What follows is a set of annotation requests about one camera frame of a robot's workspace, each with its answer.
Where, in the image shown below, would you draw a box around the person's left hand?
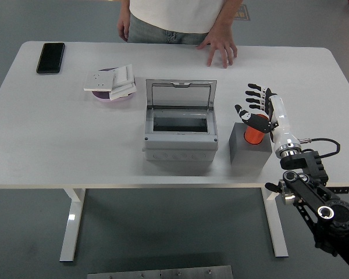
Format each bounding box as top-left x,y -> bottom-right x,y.
195,24 -> 238,69

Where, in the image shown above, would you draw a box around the person's right hand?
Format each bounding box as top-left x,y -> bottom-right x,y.
117,14 -> 130,42

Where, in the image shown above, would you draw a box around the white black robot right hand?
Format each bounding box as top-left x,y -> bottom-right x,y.
234,83 -> 302,154

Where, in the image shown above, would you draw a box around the orange cylindrical battery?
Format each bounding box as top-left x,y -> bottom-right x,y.
243,113 -> 270,145

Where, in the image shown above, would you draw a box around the transparent hinged box lid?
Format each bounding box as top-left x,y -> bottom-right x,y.
145,78 -> 218,109

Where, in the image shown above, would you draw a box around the grey box cover frame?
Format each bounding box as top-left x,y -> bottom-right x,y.
142,105 -> 219,151

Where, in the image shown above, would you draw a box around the grey plastic junction box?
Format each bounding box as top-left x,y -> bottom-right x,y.
142,104 -> 219,162

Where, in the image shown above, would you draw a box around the brown floor sign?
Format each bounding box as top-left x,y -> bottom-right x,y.
233,3 -> 251,21

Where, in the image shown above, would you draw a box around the grey block with round hole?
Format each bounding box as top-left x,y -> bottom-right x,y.
229,122 -> 273,166

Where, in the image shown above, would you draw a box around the person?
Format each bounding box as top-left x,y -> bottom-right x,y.
117,0 -> 244,69

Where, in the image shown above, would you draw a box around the purple shallow bowl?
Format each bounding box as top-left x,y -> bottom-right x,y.
91,67 -> 137,102

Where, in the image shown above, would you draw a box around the black smartphone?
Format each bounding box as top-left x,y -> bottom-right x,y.
35,42 -> 66,75

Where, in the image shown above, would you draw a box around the white table leg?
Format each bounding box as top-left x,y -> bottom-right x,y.
261,185 -> 289,258
59,188 -> 87,262

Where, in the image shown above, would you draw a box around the grey metal plate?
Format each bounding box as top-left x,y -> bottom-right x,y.
87,264 -> 233,279

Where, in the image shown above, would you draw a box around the white wall switch panel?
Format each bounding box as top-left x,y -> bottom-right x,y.
109,81 -> 138,101
113,64 -> 136,88

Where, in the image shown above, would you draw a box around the white wall socket panel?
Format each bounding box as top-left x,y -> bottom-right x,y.
84,71 -> 117,92

